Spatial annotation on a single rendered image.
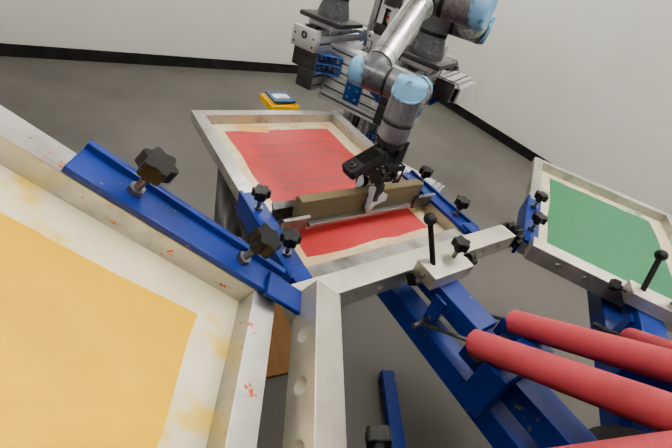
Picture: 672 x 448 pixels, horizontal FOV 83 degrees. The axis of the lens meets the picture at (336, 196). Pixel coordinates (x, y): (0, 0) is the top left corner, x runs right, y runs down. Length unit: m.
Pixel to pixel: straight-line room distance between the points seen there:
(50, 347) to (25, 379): 0.03
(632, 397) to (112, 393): 0.60
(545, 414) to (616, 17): 4.32
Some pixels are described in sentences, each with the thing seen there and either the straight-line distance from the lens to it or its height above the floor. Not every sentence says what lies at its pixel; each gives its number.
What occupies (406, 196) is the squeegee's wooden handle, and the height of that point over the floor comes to 1.02.
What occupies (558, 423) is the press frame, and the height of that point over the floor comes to 1.02.
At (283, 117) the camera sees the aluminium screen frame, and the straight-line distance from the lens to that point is 1.47.
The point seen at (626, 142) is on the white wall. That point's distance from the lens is 4.67.
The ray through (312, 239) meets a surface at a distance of 0.95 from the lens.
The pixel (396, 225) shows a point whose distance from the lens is 1.10.
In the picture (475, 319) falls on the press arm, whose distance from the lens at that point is 0.83.
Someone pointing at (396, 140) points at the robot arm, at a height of 1.22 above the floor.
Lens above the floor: 1.58
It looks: 34 degrees down
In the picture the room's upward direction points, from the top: 17 degrees clockwise
